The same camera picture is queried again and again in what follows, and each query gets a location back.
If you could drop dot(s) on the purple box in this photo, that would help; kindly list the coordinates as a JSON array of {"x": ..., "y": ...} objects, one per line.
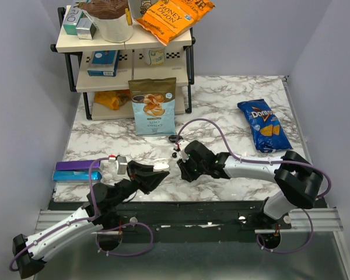
[{"x": 78, "y": 165}]

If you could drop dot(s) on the teal RO box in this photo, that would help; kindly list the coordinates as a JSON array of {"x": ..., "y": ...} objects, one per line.
[{"x": 72, "y": 18}]

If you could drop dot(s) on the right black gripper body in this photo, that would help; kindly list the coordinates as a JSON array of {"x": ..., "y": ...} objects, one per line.
[{"x": 198, "y": 168}]

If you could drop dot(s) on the black marbled charging case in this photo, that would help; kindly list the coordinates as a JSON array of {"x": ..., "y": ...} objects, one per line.
[{"x": 173, "y": 138}]

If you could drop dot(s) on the blue box on shelf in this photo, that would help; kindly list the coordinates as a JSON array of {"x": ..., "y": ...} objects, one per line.
[{"x": 103, "y": 63}]

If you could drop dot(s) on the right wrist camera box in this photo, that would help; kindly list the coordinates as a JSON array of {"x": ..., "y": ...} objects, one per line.
[{"x": 180, "y": 149}]

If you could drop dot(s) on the orange snack bag bottom shelf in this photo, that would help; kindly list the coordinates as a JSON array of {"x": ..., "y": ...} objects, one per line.
[{"x": 112, "y": 99}]

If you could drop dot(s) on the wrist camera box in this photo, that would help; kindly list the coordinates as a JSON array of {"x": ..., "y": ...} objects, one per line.
[
  {"x": 180, "y": 149},
  {"x": 121, "y": 165}
]

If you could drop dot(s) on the white carton top shelf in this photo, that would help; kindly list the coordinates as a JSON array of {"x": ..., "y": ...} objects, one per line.
[{"x": 139, "y": 7}]

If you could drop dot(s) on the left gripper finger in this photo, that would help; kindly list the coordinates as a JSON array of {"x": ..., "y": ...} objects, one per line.
[
  {"x": 151, "y": 168},
  {"x": 156, "y": 178}
]

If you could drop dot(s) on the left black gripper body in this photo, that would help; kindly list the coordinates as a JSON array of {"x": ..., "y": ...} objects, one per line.
[{"x": 133, "y": 174}]

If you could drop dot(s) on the black and cream shelf rack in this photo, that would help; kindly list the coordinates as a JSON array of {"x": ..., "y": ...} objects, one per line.
[{"x": 179, "y": 63}]

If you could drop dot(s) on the aluminium rail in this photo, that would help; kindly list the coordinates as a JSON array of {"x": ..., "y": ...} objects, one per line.
[{"x": 317, "y": 220}]

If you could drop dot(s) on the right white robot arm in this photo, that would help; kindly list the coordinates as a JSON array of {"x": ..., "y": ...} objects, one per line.
[{"x": 298, "y": 181}]

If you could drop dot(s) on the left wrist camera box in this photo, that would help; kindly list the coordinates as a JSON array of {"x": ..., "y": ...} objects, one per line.
[{"x": 121, "y": 165}]

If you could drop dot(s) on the blue doritos bag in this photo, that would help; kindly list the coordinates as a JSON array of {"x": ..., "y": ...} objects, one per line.
[{"x": 268, "y": 134}]

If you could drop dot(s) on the cassava chips bag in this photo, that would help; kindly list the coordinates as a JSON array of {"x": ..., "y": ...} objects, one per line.
[{"x": 153, "y": 104}]

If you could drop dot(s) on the orange honey dijon chip bag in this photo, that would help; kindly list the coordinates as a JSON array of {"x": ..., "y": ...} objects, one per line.
[{"x": 166, "y": 20}]

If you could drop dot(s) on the silver small box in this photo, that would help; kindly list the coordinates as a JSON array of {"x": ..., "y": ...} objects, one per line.
[{"x": 85, "y": 29}]

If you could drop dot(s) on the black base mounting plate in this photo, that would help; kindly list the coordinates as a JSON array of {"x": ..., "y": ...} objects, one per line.
[{"x": 182, "y": 222}]

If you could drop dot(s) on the white and brown paper bag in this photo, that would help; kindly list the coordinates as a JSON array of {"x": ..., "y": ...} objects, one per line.
[{"x": 111, "y": 18}]

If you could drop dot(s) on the white earbud charging case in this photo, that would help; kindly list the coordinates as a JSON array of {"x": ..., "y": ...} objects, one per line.
[{"x": 164, "y": 162}]

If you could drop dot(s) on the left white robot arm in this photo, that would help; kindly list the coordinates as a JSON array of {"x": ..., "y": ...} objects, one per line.
[{"x": 98, "y": 214}]

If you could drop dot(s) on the shiny blue box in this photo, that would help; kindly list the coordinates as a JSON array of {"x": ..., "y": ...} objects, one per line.
[{"x": 76, "y": 176}]

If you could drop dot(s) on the white cup on shelf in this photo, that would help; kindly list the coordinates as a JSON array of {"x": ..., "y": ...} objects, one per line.
[{"x": 154, "y": 56}]

